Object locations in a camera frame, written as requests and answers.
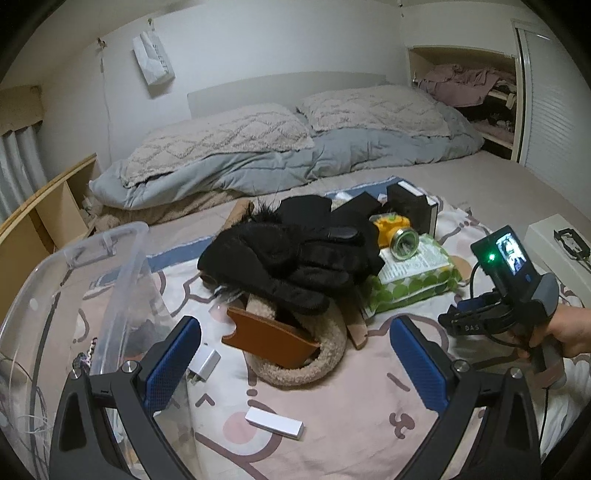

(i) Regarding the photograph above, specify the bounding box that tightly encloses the yellow green toy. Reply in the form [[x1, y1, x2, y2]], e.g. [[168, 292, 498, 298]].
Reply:
[[372, 213, 421, 261]]

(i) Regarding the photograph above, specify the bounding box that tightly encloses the wooden bedside shelf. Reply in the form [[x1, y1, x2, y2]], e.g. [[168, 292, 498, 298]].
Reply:
[[0, 154, 102, 287]]

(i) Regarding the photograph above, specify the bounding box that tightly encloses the white paper bag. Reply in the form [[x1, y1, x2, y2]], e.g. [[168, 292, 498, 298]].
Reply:
[[133, 32, 175, 88]]

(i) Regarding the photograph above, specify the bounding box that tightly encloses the green dotted wipes pack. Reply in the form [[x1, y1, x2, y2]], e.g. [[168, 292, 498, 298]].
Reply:
[[360, 233, 463, 317]]

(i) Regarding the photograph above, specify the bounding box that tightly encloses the thin wall wire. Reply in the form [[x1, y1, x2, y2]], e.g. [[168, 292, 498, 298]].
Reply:
[[97, 39, 114, 164]]

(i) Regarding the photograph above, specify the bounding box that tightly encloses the brown leather piece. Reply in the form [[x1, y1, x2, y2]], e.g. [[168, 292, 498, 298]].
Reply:
[[222, 307, 321, 370]]

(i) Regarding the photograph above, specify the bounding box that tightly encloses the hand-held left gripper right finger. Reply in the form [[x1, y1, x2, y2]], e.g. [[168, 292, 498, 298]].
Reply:
[[390, 316, 541, 480]]

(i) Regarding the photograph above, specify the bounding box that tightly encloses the beige fleece blanket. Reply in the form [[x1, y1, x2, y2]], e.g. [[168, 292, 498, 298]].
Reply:
[[99, 189, 241, 227]]

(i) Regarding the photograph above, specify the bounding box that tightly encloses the black bracket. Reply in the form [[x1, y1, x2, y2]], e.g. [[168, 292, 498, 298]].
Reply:
[[553, 227, 591, 260]]

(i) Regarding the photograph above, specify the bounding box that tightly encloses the pink clothes pile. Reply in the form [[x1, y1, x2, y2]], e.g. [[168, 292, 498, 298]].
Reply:
[[413, 65, 515, 109]]

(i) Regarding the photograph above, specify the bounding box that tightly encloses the blue grey duvet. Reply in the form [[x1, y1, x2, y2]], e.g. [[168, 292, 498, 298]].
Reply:
[[89, 99, 485, 210]]

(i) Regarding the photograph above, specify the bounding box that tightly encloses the white louvred door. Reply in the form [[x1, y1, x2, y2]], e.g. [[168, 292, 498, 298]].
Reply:
[[515, 25, 591, 185]]

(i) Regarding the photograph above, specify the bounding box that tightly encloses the grey bed sheet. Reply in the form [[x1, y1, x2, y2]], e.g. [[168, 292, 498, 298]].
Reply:
[[148, 150, 591, 278]]

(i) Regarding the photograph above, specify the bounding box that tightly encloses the black book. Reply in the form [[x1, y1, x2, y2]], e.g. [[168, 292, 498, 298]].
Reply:
[[385, 181, 439, 234]]

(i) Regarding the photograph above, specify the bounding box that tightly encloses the beige printed valance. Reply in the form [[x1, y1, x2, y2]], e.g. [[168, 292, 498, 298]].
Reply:
[[0, 85, 44, 134]]

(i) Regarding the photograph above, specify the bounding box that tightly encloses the built-in closet shelf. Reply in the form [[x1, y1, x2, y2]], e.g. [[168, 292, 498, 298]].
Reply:
[[406, 45, 520, 151]]

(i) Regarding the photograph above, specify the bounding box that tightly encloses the flat white box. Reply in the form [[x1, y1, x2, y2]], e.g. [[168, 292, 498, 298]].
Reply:
[[526, 213, 591, 278]]

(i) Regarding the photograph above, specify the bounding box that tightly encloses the beige plush slipper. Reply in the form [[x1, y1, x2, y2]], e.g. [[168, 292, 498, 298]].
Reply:
[[210, 295, 347, 391]]

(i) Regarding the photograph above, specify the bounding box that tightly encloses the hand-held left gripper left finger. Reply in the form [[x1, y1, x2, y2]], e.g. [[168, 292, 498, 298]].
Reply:
[[48, 316, 201, 480]]

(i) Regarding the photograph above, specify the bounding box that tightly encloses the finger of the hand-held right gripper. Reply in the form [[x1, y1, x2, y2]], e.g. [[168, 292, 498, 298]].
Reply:
[[438, 307, 506, 337], [455, 295, 499, 315]]

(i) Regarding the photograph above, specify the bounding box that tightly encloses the tan cardboard piece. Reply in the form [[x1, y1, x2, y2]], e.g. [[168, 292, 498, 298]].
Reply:
[[224, 198, 257, 232]]

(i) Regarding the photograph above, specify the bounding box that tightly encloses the white power adapter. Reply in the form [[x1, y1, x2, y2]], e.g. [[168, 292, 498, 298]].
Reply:
[[186, 346, 221, 385]]

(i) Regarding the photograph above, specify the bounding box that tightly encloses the grey curtain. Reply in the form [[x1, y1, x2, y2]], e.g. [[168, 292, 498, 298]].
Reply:
[[0, 124, 44, 222]]

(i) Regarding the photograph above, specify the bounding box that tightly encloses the beige textured pillow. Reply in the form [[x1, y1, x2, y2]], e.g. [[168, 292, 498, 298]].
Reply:
[[297, 84, 451, 138], [124, 102, 315, 188]]

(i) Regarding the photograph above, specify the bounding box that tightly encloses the person's right hand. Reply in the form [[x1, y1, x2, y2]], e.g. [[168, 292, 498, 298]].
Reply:
[[510, 302, 591, 360]]

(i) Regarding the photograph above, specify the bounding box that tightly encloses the charm keychain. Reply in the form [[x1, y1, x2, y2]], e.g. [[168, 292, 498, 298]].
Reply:
[[71, 337, 100, 370]]

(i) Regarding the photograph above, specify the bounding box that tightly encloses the small white box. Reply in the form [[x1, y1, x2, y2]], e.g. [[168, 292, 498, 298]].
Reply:
[[245, 407, 305, 439]]

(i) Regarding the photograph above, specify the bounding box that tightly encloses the clear plastic bin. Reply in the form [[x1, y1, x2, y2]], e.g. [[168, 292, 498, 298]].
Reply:
[[0, 222, 185, 480]]

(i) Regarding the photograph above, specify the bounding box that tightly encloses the small black box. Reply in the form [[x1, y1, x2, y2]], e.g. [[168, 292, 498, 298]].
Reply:
[[342, 193, 378, 217]]

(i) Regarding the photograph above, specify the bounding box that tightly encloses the black glove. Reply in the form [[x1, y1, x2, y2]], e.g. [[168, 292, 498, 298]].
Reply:
[[277, 194, 386, 301]]

